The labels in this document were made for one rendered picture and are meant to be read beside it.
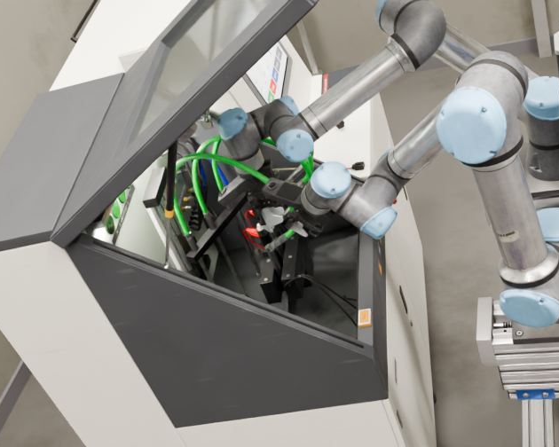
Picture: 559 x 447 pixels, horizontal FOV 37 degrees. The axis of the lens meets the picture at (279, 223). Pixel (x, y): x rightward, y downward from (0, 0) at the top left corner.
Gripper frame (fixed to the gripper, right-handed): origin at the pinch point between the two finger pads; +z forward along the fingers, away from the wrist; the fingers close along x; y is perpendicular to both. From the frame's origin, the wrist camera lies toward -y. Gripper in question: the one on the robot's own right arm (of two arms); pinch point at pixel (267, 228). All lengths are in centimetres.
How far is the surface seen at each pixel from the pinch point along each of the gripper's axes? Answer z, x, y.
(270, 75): -7, 70, -4
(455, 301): 114, 78, 34
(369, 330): 19.1, -23.6, 22.5
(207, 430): 37, -33, -26
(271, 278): 16.1, -1.5, -4.3
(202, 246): 4.1, 3.2, -20.6
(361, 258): 19.1, 3.7, 20.2
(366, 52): 98, 274, 0
